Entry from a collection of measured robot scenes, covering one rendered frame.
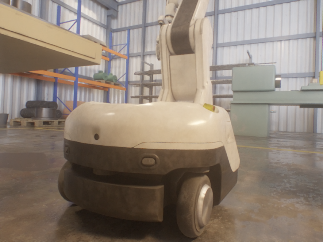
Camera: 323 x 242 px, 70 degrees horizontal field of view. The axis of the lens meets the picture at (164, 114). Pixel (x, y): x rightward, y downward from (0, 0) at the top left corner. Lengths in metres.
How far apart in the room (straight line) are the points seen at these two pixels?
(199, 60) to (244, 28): 8.61
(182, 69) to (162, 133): 0.59
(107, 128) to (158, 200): 0.22
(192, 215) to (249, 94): 4.73
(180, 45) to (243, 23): 8.69
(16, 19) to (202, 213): 0.93
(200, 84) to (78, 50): 0.61
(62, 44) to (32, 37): 0.14
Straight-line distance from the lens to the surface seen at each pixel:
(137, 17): 11.89
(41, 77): 8.94
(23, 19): 1.11
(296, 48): 9.30
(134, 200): 0.61
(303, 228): 0.89
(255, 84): 5.17
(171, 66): 1.15
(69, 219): 0.83
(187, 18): 1.17
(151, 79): 9.98
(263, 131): 5.07
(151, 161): 0.58
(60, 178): 0.88
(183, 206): 0.61
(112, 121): 0.61
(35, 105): 8.02
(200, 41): 1.07
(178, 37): 1.11
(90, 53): 1.30
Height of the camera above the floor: 0.32
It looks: 1 degrees up
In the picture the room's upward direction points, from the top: 2 degrees clockwise
